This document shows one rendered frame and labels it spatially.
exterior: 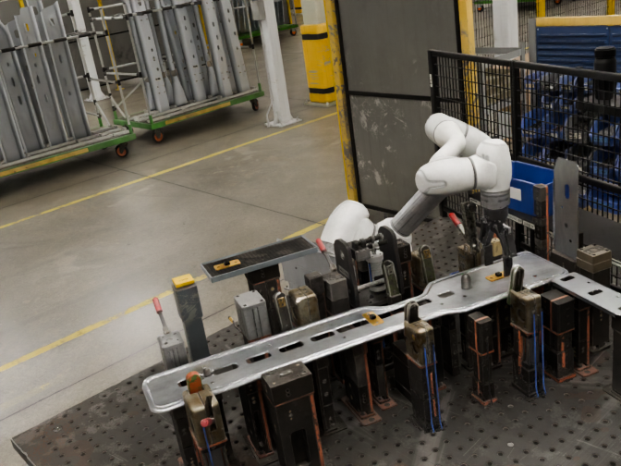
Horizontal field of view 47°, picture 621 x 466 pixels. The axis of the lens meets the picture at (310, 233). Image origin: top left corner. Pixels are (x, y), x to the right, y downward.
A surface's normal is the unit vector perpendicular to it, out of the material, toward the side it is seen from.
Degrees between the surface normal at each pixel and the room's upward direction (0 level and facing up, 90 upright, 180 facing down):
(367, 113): 89
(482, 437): 0
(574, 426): 0
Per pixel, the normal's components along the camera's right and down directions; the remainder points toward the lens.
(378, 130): -0.76, 0.33
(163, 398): -0.14, -0.92
